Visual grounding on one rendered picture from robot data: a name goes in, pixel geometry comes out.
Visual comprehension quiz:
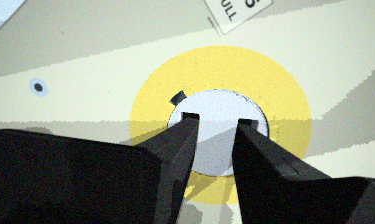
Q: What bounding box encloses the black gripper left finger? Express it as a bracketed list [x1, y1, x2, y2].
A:
[0, 115, 199, 224]

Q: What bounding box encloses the white round cartridge with two slots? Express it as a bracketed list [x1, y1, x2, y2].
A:
[168, 89, 268, 176]

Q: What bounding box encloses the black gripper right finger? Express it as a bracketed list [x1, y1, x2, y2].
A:
[232, 121, 375, 224]

